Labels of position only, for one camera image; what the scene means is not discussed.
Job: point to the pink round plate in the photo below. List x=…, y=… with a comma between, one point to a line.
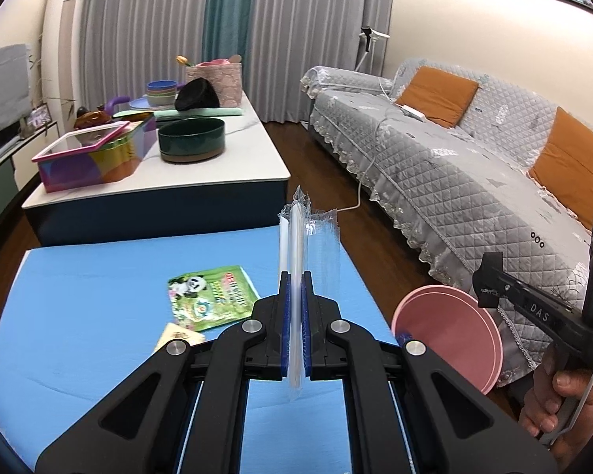
x=444, y=335

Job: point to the grey covered television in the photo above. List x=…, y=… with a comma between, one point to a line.
x=2, y=84

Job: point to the stack of coloured bowls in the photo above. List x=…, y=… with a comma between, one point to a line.
x=162, y=93

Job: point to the beige tissue pack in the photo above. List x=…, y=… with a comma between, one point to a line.
x=178, y=338

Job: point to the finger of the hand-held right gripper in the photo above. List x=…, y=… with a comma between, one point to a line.
x=489, y=281

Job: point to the light green folded cloth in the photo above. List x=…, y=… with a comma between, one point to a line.
x=202, y=112

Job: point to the person's right hand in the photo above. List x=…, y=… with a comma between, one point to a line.
x=543, y=400

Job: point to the orange cushion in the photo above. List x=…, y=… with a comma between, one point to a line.
x=442, y=96
x=573, y=168

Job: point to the yellow artificial tulip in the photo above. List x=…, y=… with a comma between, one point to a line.
x=183, y=60

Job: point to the small photo frame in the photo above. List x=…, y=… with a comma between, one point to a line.
x=38, y=118

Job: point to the grey quilted sofa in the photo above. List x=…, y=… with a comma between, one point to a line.
x=425, y=168

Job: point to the clear plastic straw wrapper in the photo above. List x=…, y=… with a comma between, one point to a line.
x=296, y=237

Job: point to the bamboo plant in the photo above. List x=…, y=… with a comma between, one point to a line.
x=54, y=94

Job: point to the pink lace basket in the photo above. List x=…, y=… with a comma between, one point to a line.
x=227, y=86

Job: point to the television cabinet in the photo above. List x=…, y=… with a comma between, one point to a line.
x=0, y=182

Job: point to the white-topped coffee table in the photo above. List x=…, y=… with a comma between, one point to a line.
x=247, y=158

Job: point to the blue plate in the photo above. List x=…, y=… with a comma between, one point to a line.
x=139, y=103

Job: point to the teal curtain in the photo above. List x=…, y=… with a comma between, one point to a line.
x=230, y=10

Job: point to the white standing air conditioner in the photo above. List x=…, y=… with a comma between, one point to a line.
x=66, y=34

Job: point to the dark green round bowl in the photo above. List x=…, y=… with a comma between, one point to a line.
x=192, y=140

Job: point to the black bowl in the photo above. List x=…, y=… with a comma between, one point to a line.
x=197, y=95

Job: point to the white floor stand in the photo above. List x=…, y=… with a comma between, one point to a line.
x=368, y=42

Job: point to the grey curtain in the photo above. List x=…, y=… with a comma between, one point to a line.
x=143, y=19

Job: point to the white power adapter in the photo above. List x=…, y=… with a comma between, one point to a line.
x=412, y=112

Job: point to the green panda snack packet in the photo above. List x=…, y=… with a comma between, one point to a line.
x=207, y=296

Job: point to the colourful lidded box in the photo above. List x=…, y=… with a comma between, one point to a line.
x=94, y=163

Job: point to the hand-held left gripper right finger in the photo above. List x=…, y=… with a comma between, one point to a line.
x=305, y=326

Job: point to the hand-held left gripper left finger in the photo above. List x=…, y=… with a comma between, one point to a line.
x=285, y=326

